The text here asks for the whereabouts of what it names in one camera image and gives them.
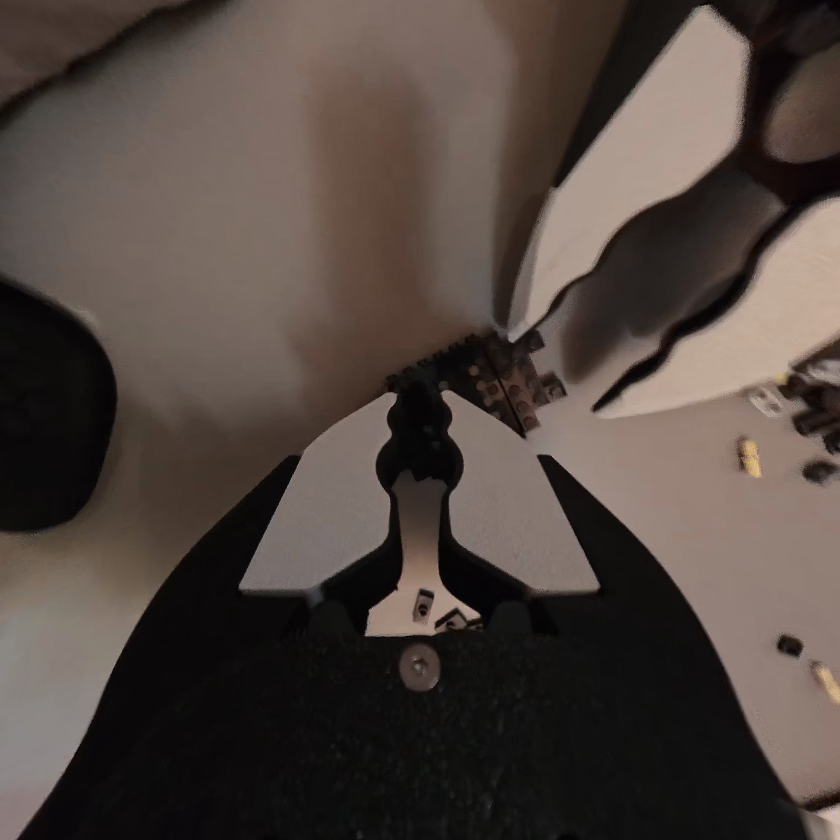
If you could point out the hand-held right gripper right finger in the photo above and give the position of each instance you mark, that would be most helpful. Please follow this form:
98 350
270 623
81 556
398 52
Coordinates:
525 525

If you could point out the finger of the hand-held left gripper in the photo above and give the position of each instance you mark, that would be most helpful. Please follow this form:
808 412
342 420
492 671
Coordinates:
656 144
774 315

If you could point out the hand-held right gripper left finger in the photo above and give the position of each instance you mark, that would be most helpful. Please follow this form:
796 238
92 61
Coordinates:
315 525

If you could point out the black brick chassis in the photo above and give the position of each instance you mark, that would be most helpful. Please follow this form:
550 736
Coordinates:
512 387

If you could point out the pile of small bricks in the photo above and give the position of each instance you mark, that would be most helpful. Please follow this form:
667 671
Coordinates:
814 420

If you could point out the small black brick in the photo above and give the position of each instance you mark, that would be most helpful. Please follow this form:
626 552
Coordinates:
789 645

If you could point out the black cloth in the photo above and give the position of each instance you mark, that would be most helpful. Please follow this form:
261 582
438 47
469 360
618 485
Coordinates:
46 407

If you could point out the tan pin brick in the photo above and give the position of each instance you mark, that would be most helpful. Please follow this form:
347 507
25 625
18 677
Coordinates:
825 681

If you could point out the beige hoodie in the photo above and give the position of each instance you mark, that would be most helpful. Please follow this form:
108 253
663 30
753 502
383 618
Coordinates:
52 39

